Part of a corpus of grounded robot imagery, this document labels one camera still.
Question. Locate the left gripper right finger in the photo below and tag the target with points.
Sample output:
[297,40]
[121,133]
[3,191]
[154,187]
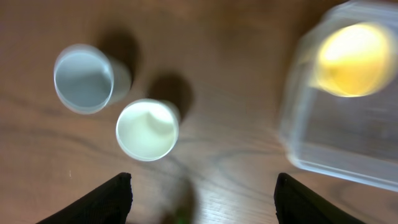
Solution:
[297,204]

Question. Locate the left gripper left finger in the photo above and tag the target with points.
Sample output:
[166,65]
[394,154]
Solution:
[109,203]

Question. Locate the cream plastic cup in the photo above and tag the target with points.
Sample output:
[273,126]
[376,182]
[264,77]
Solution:
[148,129]

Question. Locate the grey plastic cup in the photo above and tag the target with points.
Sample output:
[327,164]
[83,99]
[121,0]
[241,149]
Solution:
[87,80]

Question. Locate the yellow plastic cup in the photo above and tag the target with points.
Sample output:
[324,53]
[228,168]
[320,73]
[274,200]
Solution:
[356,60]

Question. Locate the clear plastic container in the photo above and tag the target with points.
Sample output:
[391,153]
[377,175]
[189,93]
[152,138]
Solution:
[352,138]

